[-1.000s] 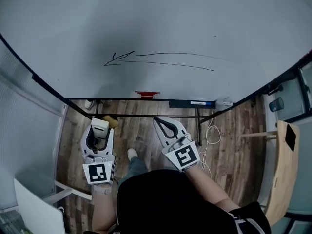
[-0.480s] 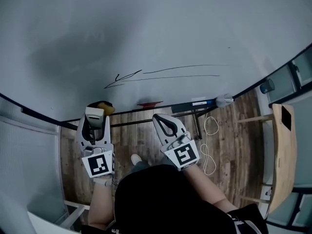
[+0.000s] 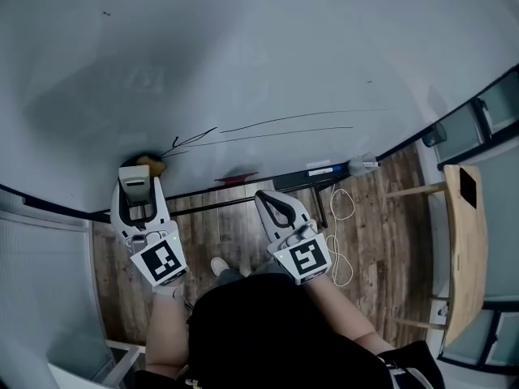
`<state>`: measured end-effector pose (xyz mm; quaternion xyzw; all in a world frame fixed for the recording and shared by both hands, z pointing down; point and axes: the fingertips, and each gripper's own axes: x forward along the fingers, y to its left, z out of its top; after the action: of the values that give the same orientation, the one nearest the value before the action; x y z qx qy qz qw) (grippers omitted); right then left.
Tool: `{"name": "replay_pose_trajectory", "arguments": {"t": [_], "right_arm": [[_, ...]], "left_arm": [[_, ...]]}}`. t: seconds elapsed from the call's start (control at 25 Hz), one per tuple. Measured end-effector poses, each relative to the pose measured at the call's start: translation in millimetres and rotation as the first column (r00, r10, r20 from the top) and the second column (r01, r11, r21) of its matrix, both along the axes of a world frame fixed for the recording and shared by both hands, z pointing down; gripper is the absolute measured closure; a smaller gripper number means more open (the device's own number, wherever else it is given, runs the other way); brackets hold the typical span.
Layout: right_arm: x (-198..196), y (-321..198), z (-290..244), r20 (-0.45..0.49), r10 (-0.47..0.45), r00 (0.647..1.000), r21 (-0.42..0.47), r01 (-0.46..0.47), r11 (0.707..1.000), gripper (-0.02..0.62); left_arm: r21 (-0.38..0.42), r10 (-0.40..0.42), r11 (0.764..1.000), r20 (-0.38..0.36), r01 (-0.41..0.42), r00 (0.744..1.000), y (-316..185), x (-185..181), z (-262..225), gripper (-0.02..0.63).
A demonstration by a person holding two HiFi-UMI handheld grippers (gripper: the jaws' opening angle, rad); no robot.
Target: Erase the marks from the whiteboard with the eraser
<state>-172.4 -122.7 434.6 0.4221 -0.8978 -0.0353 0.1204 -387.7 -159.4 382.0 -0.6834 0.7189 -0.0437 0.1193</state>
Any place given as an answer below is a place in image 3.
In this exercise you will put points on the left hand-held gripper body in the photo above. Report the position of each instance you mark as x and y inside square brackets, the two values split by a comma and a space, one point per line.
[162, 257]

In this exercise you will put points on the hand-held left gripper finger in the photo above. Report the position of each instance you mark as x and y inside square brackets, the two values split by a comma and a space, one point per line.
[161, 205]
[115, 211]

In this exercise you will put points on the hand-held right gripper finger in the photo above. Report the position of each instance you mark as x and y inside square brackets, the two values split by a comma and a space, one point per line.
[267, 223]
[298, 209]

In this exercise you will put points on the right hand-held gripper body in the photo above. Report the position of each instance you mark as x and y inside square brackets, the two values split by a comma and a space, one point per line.
[304, 257]

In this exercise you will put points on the grey whiteboard eraser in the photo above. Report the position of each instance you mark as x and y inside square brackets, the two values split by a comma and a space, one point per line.
[134, 176]

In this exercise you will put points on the large white whiteboard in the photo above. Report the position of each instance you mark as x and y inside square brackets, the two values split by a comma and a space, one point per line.
[259, 55]

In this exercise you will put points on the person's right forearm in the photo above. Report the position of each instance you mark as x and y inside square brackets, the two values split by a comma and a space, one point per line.
[344, 314]

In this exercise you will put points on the person's left forearm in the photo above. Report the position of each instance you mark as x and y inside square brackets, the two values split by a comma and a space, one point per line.
[168, 330]

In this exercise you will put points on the black whiteboard stand leg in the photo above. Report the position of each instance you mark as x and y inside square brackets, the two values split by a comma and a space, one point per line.
[320, 207]

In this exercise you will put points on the black whiteboard tray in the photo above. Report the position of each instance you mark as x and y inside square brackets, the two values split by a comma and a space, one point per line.
[300, 180]

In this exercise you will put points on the yellow-brown sponge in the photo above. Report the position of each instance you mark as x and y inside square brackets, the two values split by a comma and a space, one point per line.
[156, 164]

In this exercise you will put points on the blue labelled marker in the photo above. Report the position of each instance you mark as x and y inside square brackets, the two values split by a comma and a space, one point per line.
[322, 172]

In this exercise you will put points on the red board accessory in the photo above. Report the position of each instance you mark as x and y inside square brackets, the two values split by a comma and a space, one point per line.
[235, 176]

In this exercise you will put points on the person's white shoe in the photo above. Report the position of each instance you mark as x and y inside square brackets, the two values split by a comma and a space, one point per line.
[219, 265]

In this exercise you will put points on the person's grey trouser leg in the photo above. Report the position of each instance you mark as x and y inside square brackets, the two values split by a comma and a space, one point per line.
[233, 276]

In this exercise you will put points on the person's black shirt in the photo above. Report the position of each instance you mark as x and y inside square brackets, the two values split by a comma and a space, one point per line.
[275, 334]

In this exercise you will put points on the white marker pen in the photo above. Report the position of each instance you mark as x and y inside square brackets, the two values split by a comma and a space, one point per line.
[371, 163]

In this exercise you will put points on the frosted glass partition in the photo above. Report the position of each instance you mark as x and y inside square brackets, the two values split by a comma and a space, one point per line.
[40, 290]

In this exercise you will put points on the dark waste bin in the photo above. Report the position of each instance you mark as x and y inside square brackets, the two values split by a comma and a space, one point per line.
[434, 135]

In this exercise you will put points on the light wooden table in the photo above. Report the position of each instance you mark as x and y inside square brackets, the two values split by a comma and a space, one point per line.
[466, 257]

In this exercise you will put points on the black framed glass window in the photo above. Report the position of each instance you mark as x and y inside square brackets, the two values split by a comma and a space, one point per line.
[486, 116]

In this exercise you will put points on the white wall socket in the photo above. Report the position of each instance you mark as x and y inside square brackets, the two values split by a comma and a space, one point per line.
[440, 312]

